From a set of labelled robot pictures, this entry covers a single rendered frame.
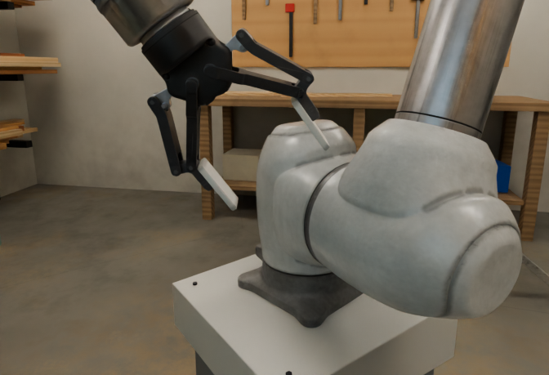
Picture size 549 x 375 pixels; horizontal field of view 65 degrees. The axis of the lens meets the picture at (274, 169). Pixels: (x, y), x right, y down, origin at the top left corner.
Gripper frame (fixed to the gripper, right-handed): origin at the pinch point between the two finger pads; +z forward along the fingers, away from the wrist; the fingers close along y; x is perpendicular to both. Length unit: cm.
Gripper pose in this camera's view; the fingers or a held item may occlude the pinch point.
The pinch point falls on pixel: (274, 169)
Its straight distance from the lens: 52.7
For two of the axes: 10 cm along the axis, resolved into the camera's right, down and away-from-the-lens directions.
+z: 5.8, 7.6, 3.1
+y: -8.2, 5.4, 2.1
